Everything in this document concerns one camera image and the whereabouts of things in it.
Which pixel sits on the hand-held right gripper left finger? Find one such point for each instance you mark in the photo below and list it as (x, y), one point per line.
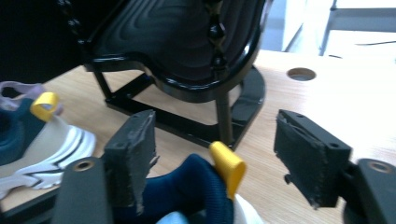
(130, 155)

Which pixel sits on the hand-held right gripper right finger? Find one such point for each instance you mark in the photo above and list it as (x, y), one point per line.
(308, 158)

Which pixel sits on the navy and white sneaker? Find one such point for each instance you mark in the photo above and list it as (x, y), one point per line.
(190, 183)
(40, 149)

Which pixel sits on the purple sandal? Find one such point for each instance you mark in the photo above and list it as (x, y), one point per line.
(18, 90)

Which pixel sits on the white metal stand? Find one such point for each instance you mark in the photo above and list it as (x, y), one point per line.
(358, 15)

